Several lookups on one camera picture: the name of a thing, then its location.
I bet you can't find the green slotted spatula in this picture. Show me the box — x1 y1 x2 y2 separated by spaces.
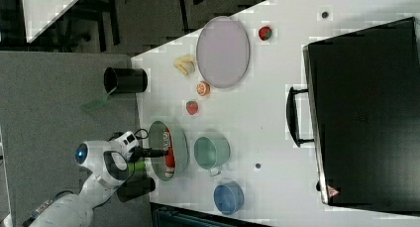
81 87 116 112

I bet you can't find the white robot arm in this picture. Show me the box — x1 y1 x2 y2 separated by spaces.
22 131 168 227

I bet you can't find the blue metal cup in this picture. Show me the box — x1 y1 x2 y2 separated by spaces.
213 181 245 215

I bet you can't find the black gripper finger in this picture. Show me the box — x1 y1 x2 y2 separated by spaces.
144 149 168 158

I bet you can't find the black toaster oven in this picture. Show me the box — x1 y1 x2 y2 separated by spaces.
302 17 420 216

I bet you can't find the plush orange slice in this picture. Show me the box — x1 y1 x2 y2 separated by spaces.
196 81 210 96

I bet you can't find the green metal cup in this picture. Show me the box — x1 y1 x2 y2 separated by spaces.
194 133 231 176

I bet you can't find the red plush ketchup bottle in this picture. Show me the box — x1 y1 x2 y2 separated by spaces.
163 128 176 178

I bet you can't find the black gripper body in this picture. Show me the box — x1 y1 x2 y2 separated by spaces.
130 147 144 163

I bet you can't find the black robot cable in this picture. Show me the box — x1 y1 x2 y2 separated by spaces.
108 128 151 142

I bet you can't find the green oval strainer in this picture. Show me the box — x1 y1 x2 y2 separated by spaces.
149 120 189 181

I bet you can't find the plush peeled banana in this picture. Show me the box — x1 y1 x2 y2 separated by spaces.
173 55 195 76

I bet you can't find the small red plush strawberry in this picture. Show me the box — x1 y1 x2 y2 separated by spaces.
259 26 272 41

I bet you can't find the green plush pear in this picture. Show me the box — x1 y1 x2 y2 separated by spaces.
128 162 146 172

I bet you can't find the lilac oval plate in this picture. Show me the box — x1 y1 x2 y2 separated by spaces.
196 16 250 88

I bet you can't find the white background table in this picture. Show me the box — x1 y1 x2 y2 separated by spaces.
22 0 79 43

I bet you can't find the black cylindrical holder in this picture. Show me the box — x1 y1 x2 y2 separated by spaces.
117 177 156 202
103 67 148 93

